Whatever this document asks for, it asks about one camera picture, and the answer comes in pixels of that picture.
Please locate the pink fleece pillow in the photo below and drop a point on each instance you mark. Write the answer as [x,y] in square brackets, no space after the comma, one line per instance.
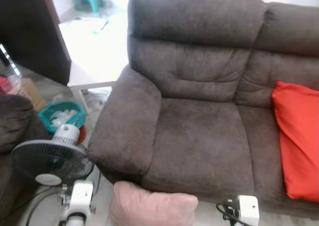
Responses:
[149,208]

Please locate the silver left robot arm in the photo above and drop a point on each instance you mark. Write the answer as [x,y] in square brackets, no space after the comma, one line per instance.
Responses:
[75,221]

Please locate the red pillow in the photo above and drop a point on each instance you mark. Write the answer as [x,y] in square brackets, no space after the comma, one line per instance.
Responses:
[299,141]

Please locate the dark grey fabric sofa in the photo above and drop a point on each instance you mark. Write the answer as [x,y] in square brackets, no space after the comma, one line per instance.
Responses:
[199,136]

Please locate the white table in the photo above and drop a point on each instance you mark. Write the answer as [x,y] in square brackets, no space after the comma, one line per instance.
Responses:
[94,56]

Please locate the teal waste bin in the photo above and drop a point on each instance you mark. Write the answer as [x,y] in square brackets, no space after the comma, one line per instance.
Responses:
[47,120]

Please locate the brown cardboard box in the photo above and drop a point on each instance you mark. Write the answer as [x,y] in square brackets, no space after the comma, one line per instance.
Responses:
[31,91]

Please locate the black standing fan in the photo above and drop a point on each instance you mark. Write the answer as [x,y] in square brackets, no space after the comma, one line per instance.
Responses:
[35,161]

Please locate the dark wooden door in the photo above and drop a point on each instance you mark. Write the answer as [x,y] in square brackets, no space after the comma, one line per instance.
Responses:
[30,31]

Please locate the dark brown armchair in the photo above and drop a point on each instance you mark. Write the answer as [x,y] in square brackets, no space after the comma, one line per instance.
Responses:
[12,121]

